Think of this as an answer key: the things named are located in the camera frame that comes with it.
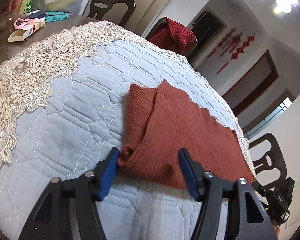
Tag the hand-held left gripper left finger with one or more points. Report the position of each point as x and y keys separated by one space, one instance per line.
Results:
x=107 y=177

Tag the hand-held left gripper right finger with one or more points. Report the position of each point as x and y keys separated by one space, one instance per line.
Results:
x=190 y=177

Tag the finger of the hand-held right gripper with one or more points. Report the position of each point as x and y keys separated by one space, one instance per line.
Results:
x=260 y=188

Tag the rust red knit sweater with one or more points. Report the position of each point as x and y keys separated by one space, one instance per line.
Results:
x=185 y=135

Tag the dark wooden chair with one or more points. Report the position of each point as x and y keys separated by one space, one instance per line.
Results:
x=277 y=150
x=125 y=3
x=155 y=28

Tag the blue quilted lace-edged mat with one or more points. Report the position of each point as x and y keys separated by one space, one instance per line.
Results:
x=65 y=130

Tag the brown framed window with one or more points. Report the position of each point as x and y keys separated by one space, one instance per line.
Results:
x=286 y=103

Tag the brown framed doorway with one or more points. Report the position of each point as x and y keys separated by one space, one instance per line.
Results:
x=272 y=67

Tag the red checked garment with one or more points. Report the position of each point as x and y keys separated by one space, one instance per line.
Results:
x=175 y=35

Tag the dark doorway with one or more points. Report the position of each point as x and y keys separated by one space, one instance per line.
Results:
x=207 y=30

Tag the cream cardboard box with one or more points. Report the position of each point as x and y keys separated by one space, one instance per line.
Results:
x=25 y=33

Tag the teal crochet mat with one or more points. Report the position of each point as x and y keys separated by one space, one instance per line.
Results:
x=56 y=17

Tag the pink ribbon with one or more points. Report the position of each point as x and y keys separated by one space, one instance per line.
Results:
x=21 y=22

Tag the glass jar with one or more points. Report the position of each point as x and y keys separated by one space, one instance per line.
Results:
x=2 y=27

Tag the green leaf patterned box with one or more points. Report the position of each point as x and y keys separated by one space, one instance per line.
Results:
x=28 y=1

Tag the red knot wall decoration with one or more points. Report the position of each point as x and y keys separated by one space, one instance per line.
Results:
x=233 y=38
x=237 y=52
x=221 y=45

